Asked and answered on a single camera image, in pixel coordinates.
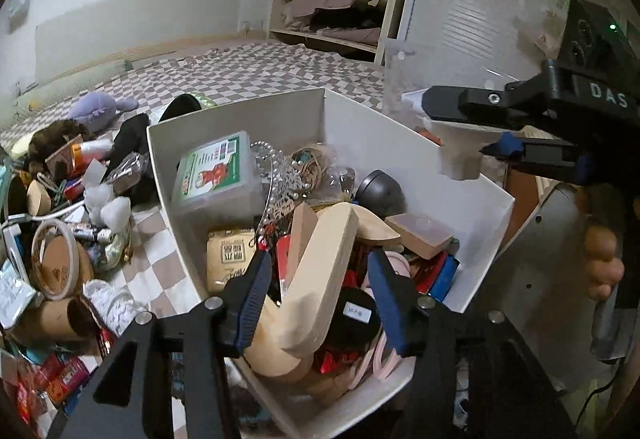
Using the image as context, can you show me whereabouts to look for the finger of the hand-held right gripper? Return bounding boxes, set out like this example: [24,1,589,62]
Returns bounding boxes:
[421,69,551,128]
[480,131,589,186]

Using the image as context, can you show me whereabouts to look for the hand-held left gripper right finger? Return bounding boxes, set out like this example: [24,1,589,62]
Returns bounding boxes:
[369,249,576,439]

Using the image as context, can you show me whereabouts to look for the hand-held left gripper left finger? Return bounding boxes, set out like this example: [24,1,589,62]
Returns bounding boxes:
[47,248,274,439]

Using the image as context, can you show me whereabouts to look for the clear plastic organiser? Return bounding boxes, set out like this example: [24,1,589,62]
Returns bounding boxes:
[382,39,522,181]

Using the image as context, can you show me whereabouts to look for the black round jar lid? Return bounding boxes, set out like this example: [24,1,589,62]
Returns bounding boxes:
[324,286,381,356]

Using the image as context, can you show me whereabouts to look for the curved wooden block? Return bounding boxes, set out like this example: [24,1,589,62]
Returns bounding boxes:
[245,203,361,377]

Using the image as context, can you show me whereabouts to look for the white storage container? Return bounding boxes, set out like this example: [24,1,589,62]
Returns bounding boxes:
[146,88,516,439]

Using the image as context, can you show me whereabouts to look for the person's right hand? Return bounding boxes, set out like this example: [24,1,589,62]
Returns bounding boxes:
[584,224,626,302]

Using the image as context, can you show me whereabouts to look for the yellow packet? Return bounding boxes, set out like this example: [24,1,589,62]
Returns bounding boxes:
[206,228,259,296]

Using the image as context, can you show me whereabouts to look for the brown rectangular block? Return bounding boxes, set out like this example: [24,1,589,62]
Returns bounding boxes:
[384,213,455,260]

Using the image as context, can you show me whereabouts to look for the wooden oval piece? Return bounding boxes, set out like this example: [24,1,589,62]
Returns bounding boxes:
[350,204,401,245]

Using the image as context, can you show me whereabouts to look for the grey metal panel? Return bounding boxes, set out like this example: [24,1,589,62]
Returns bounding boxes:
[470,181,621,395]

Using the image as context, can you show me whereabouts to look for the ribbed sliding wardrobe door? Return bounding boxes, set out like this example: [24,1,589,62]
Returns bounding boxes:
[397,0,573,87]

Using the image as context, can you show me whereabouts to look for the dark grey dome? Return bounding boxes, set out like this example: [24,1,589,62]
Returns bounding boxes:
[354,169,406,216]

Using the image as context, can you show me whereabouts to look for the green and white plastic box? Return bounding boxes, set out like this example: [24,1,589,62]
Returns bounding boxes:
[171,131,265,221]

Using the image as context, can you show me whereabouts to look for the white lace cloth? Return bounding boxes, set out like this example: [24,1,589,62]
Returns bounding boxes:
[82,279,146,336]

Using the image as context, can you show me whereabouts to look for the pile of clothes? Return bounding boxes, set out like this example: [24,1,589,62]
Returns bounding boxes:
[284,0,392,46]

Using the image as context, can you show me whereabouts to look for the wooden embroidery hoop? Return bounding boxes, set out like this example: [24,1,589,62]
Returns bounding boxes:
[31,218,96,303]

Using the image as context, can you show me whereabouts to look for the cardboard tube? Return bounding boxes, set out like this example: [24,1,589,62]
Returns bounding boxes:
[10,296,99,351]

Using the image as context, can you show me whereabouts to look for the black sock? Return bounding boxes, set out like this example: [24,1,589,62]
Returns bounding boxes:
[107,114,152,170]

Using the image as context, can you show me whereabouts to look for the black cap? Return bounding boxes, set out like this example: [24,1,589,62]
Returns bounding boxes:
[160,91,219,125]

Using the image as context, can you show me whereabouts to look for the purple plush toy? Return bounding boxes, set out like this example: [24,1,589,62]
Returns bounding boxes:
[67,91,141,120]

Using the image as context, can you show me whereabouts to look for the brown furry toy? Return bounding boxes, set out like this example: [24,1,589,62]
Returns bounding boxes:
[27,120,96,170]

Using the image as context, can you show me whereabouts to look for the long pale bolster pillow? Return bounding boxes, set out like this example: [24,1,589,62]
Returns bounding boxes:
[10,59,129,120]

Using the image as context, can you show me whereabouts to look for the pearl necklace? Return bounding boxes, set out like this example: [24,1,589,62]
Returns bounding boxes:
[250,141,312,241]

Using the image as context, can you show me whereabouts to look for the tan cord bundle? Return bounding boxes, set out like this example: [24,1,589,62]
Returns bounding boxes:
[287,146,334,190]

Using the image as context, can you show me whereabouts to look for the black cable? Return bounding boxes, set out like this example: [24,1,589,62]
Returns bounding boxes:
[575,371,617,425]

